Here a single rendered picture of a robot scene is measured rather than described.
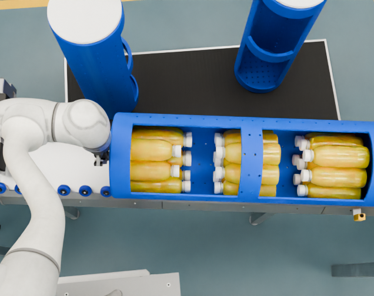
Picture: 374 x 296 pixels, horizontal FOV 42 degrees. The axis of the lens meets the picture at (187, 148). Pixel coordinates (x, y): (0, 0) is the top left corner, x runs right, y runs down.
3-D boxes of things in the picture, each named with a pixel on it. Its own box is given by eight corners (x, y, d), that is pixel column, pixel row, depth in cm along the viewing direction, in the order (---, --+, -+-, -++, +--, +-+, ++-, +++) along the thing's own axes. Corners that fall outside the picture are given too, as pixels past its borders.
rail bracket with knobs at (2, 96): (12, 125, 183) (3, 116, 173) (-7, 124, 183) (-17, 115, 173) (15, 100, 186) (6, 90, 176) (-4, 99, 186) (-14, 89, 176)
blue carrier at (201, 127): (364, 214, 172) (399, 195, 145) (116, 206, 170) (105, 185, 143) (356, 139, 181) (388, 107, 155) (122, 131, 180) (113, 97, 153)
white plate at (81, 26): (87, 57, 176) (88, 58, 178) (136, 4, 182) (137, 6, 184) (31, 14, 180) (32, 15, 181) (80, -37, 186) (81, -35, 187)
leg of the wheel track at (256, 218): (259, 225, 266) (284, 209, 205) (249, 225, 266) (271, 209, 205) (259, 214, 267) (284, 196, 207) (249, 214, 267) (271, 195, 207)
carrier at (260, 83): (231, 48, 276) (236, 95, 269) (257, -53, 192) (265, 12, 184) (281, 45, 277) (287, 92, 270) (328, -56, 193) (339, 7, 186)
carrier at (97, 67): (116, 130, 262) (149, 91, 268) (88, 60, 177) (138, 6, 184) (76, 98, 266) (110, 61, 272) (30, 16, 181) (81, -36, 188)
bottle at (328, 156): (370, 145, 154) (311, 143, 154) (370, 167, 153) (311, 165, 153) (361, 148, 161) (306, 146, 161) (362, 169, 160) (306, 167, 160)
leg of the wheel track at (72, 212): (79, 219, 264) (51, 202, 203) (68, 219, 264) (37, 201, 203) (80, 208, 265) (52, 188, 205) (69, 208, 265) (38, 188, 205)
